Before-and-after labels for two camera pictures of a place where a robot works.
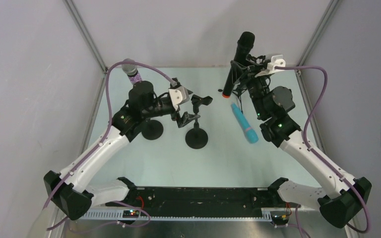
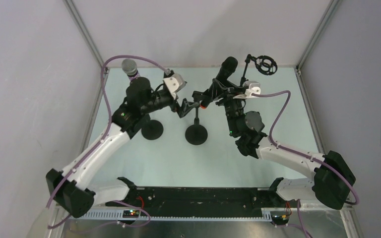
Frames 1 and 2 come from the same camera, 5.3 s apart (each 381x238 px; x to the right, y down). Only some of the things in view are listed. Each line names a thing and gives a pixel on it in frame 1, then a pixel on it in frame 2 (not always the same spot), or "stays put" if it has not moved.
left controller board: x=131 y=213 stays put
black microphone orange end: x=245 y=43 → x=227 y=67
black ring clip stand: x=152 y=130 stays put
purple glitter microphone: x=131 y=70 stays put
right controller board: x=280 y=217 stays put
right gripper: x=246 y=73 → x=223 y=95
